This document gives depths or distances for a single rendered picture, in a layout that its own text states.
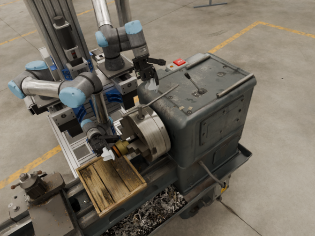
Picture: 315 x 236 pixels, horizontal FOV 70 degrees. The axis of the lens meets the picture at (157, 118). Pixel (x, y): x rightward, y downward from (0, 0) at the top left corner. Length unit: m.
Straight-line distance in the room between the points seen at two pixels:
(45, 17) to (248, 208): 2.16
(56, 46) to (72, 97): 0.62
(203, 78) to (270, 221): 1.43
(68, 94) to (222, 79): 0.85
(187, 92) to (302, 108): 2.23
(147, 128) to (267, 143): 1.84
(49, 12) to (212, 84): 1.08
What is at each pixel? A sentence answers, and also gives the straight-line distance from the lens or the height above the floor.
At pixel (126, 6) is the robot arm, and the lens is 1.54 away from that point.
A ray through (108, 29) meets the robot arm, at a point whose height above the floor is 1.61.
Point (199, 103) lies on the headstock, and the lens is 1.22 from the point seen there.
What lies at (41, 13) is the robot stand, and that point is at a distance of 1.67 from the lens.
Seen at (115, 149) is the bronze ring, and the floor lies 1.11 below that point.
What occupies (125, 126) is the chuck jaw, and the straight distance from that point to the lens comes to 1.26.
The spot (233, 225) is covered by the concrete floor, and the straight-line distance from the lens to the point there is 2.23.
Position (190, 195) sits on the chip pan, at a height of 0.54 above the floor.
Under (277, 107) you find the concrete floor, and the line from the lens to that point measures 3.22.
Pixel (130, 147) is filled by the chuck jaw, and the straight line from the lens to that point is 1.23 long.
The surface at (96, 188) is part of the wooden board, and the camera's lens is 1.42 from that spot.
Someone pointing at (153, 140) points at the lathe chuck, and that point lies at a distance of 1.17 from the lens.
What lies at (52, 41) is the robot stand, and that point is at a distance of 1.73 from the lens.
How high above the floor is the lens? 2.06
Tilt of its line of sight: 45 degrees down
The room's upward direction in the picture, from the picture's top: 8 degrees counter-clockwise
